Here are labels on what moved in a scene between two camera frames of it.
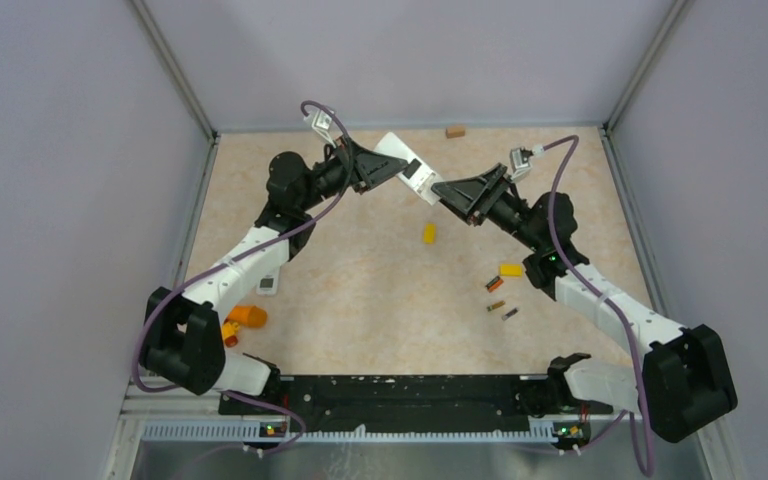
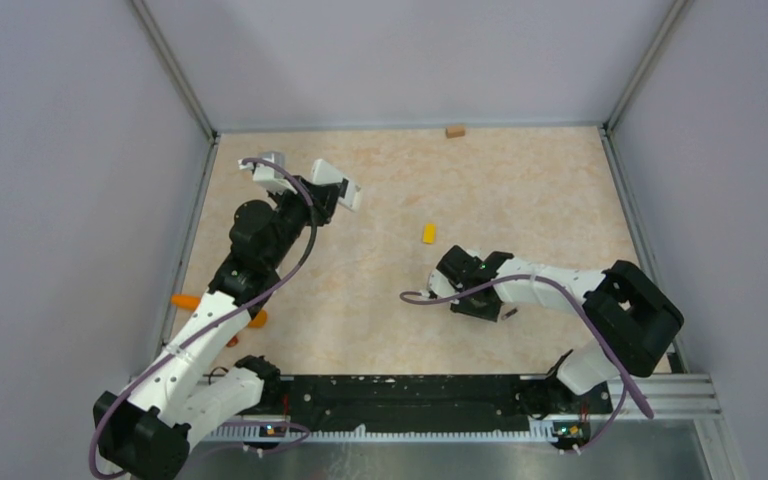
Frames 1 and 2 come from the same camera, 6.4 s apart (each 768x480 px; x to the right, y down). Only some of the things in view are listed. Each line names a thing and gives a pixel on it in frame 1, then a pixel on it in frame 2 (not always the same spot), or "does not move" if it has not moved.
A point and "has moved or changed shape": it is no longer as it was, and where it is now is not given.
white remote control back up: x=416 y=174 has moved or changed shape
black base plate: x=409 y=404 does not move
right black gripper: x=478 y=195 → x=492 y=312
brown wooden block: x=455 y=131 does not move
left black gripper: x=368 y=167 → x=324 y=198
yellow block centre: x=429 y=234 does not move
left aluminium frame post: x=174 y=66 does not move
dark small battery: x=508 y=315 does not move
